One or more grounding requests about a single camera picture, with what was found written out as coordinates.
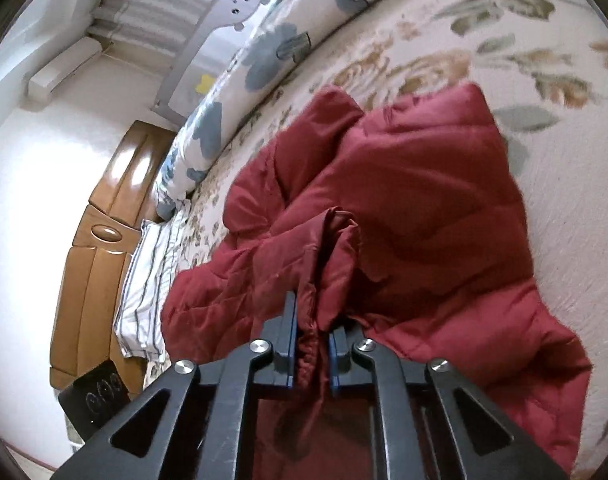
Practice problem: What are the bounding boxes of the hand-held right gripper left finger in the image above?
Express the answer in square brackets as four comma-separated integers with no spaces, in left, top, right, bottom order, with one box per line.
[54,291,301,480]

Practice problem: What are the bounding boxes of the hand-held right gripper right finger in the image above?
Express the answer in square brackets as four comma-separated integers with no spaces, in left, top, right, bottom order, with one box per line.
[328,326,569,480]

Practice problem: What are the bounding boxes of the red quilted jacket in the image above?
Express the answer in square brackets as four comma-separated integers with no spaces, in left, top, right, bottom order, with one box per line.
[160,82,593,473]

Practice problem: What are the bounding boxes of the striped white pillow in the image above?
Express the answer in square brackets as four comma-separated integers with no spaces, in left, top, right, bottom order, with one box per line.
[114,210,192,364]

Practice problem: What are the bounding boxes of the black bedside device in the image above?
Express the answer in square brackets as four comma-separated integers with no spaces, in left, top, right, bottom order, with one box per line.
[58,360,133,444]

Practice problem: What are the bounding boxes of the wooden headboard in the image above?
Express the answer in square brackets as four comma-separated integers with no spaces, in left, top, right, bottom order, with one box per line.
[49,120,179,391]

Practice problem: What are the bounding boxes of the floral bed blanket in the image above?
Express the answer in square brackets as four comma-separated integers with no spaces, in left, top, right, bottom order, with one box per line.
[169,0,608,480]

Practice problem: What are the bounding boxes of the blue flower print duvet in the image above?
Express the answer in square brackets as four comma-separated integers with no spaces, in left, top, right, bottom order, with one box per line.
[151,0,455,222]

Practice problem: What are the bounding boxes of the white air conditioner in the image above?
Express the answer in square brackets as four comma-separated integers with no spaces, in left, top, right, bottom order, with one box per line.
[28,36,105,104]

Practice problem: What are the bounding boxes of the striped curtain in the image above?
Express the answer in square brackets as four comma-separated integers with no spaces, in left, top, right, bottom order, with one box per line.
[86,0,245,56]

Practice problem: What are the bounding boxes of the grey bed rail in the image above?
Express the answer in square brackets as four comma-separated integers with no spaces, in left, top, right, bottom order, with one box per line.
[151,0,345,117]

